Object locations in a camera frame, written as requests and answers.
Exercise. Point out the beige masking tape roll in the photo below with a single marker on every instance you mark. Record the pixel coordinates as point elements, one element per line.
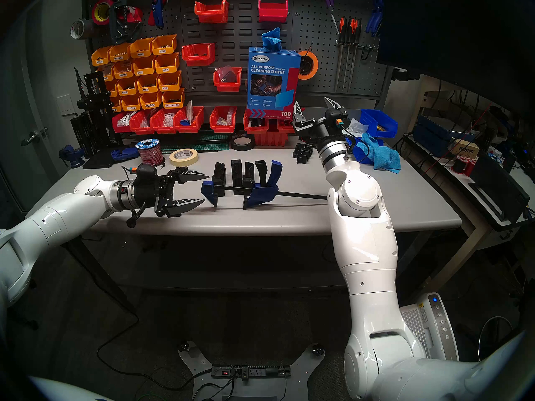
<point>177,161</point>

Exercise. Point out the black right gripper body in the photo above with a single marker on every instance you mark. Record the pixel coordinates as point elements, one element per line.
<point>322,130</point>

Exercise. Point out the white light switch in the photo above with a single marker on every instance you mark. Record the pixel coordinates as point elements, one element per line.
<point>65,105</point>

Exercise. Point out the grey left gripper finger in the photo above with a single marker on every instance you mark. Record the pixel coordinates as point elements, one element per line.
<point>188,178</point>
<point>179,206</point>

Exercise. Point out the blue microfiber cloth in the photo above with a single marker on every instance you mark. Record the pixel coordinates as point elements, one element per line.
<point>382,156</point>

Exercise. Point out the blue plastic storage bin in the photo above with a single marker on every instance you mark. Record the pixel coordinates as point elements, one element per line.
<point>382,124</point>

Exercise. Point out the orange tape roll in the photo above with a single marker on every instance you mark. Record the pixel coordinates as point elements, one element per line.
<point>313,68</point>

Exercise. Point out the black 3D printed piece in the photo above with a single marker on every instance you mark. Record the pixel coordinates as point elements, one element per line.
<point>236,172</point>
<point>249,174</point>
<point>219,174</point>

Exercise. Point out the black tape roll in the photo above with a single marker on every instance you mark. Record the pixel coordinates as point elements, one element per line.
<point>242,147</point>

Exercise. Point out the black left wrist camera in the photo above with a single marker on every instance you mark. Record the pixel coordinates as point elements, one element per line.
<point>146,172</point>

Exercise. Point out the black metal press stand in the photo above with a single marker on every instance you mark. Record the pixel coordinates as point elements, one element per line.
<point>97,107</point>

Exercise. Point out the small cardboard box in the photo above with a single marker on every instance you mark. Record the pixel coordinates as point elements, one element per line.
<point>466,148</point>

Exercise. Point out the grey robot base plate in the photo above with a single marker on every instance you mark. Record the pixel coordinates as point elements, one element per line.
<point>200,362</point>

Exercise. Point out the dark blue crate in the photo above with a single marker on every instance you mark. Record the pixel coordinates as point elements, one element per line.
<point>434,133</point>

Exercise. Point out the small blue vise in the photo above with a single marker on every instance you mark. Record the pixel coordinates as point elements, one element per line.
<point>73,156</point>

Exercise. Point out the black power strip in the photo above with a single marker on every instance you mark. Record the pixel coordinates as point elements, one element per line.
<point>250,371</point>

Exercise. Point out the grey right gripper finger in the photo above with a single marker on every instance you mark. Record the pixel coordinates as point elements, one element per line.
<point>298,112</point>
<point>333,103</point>

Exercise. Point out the black monitor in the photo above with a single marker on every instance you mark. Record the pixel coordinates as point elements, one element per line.
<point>459,36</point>

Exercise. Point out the small blue tool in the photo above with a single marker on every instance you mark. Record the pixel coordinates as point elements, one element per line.
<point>124,154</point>

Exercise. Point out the blue cleaning cloths box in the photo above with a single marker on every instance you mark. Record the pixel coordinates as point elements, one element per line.
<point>267,91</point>

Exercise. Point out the stacked red storage bins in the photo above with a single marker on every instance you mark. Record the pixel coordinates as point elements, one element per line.
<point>271,139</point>

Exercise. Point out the dark metal C-clamp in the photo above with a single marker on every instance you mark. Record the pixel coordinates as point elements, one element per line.
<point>121,28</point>

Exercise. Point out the orange storage bin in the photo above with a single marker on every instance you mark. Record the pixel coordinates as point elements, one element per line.
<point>116,105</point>
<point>151,101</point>
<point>173,98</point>
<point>120,53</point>
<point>108,73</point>
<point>144,67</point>
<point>170,82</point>
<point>167,64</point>
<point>101,57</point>
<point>141,49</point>
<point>128,87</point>
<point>131,103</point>
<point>124,70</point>
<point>148,85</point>
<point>113,90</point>
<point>164,46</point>

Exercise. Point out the red storage bin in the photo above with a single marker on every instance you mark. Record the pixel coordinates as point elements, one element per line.
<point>188,128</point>
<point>222,128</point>
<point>257,129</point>
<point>273,12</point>
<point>198,55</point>
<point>212,13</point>
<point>228,85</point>
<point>119,128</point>
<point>140,128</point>
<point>161,128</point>
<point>285,128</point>

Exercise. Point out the grey duct tape roll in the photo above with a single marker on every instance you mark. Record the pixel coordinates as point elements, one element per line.
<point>81,30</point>

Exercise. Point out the red yellow tape roll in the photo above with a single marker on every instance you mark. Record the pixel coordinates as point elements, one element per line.
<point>97,12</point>

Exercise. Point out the beige side desk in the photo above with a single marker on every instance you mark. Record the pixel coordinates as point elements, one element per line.
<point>455,254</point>

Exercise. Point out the blue black bar clamp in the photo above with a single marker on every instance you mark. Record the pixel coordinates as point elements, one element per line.
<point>261,193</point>

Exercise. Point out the grey pegboard wall panel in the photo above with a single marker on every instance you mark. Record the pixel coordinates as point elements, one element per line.
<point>246,36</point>

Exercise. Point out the blue cloth in box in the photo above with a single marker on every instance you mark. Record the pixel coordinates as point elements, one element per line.
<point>271,39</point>

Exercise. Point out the white paper packet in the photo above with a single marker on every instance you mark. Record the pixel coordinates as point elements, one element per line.
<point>189,112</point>

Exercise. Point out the green cutting mat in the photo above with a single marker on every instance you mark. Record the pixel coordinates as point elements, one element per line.
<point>209,147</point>

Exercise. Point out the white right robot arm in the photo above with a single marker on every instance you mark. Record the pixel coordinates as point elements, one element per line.
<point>363,245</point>

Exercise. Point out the orange black screwdriver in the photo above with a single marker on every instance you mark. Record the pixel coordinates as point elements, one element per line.
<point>354,28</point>
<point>342,28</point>

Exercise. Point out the small black printed part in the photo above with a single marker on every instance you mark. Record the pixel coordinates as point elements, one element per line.
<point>297,153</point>
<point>308,153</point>

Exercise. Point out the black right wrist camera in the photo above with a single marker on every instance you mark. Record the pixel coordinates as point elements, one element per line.
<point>336,119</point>

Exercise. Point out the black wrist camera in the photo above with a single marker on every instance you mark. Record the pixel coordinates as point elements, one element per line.
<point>146,172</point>
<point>336,119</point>

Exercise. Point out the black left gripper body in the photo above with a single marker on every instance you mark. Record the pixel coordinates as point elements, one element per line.
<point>150,193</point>

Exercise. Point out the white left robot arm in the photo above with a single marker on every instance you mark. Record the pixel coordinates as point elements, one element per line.
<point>54,224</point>

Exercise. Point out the black equipment case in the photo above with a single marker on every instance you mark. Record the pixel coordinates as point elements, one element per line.
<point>497,187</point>

